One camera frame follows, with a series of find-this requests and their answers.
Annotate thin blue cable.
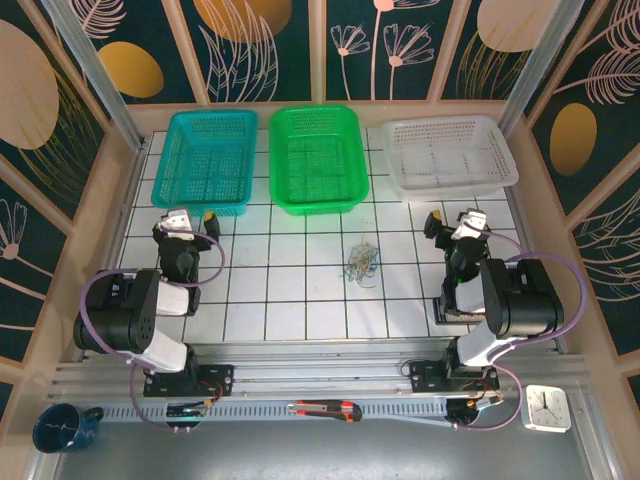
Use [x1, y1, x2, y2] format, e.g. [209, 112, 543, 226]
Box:
[347, 244, 382, 279]

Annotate thin white cable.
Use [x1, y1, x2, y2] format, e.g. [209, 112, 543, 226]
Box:
[343, 242, 381, 289]

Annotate thin tan cable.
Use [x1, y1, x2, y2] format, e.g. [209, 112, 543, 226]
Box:
[343, 232, 384, 291]

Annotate small black tray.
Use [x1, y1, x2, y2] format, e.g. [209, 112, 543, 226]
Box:
[433, 294, 487, 326]

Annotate teal plastic basket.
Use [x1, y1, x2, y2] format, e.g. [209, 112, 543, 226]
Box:
[150, 109, 260, 219]

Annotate white plastic basket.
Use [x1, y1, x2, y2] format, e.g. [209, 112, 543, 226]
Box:
[382, 114, 520, 204]

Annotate green plastic basket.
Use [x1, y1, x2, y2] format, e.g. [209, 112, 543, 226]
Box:
[268, 104, 371, 217]

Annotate small black circuit board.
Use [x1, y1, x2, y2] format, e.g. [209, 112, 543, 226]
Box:
[166, 402, 207, 419]
[447, 394, 504, 420]

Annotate white square clock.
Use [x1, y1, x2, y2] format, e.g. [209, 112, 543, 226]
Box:
[519, 384, 572, 434]

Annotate dark blue mug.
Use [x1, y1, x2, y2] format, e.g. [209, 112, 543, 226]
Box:
[32, 403, 105, 454]

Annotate red black utility knife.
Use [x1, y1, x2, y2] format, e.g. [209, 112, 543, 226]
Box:
[287, 399, 362, 424]

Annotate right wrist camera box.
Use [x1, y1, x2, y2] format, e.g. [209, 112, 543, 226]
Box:
[451, 208, 489, 241]

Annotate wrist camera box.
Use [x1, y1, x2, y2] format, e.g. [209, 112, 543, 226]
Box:
[451, 208, 489, 241]
[159, 208, 194, 237]

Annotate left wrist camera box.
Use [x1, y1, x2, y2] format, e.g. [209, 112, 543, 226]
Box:
[159, 208, 194, 237]

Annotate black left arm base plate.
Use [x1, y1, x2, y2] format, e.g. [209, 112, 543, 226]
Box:
[143, 363, 235, 399]

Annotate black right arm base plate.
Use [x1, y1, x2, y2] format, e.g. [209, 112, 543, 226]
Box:
[408, 359, 501, 395]

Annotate grey slotted cable duct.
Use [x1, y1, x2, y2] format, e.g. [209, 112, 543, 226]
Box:
[102, 401, 451, 424]

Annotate aluminium mounting rail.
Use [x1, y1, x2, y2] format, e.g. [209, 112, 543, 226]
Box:
[49, 339, 586, 401]

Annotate aluminium frame post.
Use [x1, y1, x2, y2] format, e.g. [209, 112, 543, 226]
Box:
[38, 0, 147, 151]
[498, 0, 571, 137]

